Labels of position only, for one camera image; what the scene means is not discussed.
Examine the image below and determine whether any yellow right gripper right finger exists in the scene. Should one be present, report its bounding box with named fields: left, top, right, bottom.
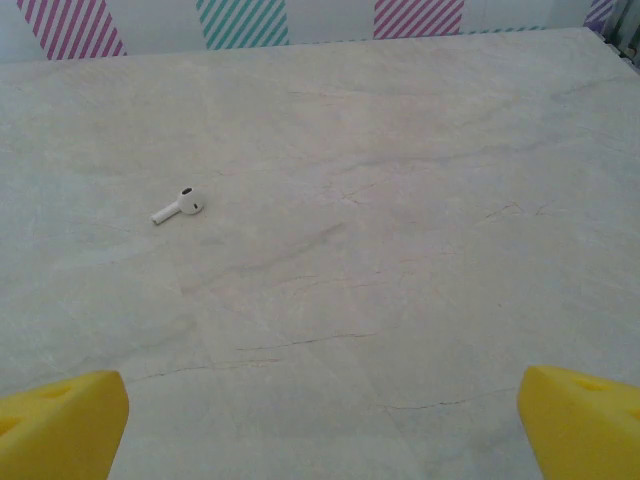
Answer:
left=517, top=364, right=640, bottom=480

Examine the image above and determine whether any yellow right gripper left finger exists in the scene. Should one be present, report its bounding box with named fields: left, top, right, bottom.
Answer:
left=0, top=369, right=130, bottom=480

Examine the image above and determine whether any white wireless earbud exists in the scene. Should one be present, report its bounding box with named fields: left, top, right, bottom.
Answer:
left=150, top=186, right=207, bottom=225

